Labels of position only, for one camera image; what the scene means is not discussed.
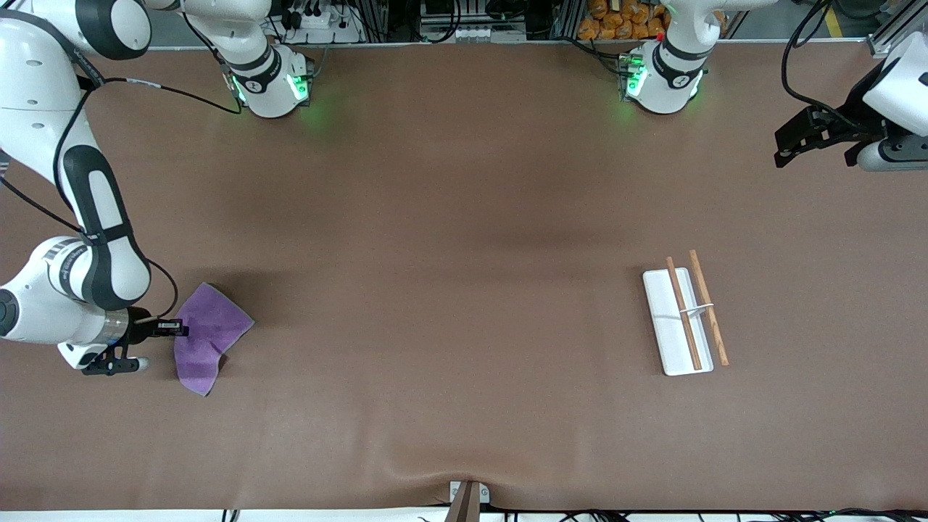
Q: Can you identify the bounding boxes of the purple towel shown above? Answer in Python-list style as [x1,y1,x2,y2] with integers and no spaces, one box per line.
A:
[173,282,255,397]

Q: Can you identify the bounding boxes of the white rack with wooden rods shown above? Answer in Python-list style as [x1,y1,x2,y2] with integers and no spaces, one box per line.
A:
[642,249,730,377]

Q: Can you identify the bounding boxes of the orange snack packets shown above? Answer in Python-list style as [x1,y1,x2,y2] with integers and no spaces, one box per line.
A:
[578,0,671,41]

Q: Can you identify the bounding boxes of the brown table cover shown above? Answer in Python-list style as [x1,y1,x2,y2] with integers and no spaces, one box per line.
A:
[0,40,928,512]

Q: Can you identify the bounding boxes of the white power strip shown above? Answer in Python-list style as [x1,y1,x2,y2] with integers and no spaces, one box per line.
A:
[279,0,365,44]

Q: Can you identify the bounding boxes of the aluminium frame profile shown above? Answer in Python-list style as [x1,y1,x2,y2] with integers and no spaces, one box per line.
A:
[866,4,928,59]

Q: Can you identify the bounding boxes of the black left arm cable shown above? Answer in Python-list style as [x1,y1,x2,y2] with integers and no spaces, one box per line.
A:
[780,0,892,135]

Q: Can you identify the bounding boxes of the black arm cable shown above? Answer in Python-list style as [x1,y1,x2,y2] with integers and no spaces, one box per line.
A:
[0,29,245,323]
[780,0,892,135]

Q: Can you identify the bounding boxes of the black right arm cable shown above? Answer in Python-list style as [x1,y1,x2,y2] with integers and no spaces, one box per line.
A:
[0,29,245,323]

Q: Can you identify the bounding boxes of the metal mounting bracket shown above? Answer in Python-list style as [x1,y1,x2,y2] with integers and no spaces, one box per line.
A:
[449,481,491,505]

